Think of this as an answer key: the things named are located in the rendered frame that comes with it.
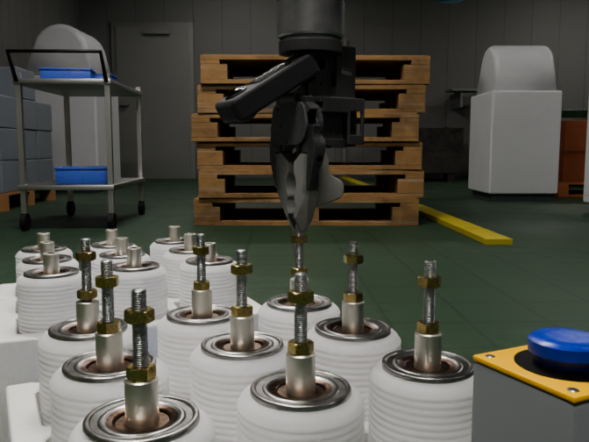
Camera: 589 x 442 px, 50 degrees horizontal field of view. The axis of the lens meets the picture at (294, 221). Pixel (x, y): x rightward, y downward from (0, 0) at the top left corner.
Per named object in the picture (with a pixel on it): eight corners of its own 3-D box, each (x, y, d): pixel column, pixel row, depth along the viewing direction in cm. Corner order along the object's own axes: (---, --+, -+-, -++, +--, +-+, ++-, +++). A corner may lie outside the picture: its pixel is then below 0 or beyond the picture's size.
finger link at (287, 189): (330, 228, 75) (332, 151, 74) (288, 231, 72) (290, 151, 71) (315, 224, 78) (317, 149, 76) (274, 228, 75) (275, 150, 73)
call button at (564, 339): (561, 356, 37) (563, 322, 37) (623, 378, 33) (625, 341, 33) (510, 367, 35) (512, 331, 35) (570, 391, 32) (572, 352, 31)
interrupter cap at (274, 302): (337, 314, 70) (337, 308, 70) (268, 316, 69) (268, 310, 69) (326, 297, 77) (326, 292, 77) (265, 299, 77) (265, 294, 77)
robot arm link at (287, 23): (301, -9, 65) (261, 6, 72) (301, 37, 65) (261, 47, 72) (358, 0, 69) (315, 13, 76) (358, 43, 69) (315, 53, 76)
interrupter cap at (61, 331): (46, 347, 58) (46, 340, 58) (49, 325, 65) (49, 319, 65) (130, 339, 61) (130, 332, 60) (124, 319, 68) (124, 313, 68)
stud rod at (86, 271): (81, 313, 63) (77, 238, 62) (90, 311, 63) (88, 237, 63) (85, 315, 62) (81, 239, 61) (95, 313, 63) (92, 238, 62)
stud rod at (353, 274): (353, 318, 62) (354, 242, 61) (345, 316, 63) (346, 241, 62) (359, 317, 63) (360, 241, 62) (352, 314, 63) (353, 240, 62)
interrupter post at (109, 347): (131, 367, 53) (130, 329, 53) (111, 376, 51) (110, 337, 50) (108, 363, 54) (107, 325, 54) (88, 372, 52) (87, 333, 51)
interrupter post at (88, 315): (75, 337, 61) (74, 303, 61) (75, 331, 64) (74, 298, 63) (101, 335, 62) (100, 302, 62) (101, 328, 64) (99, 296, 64)
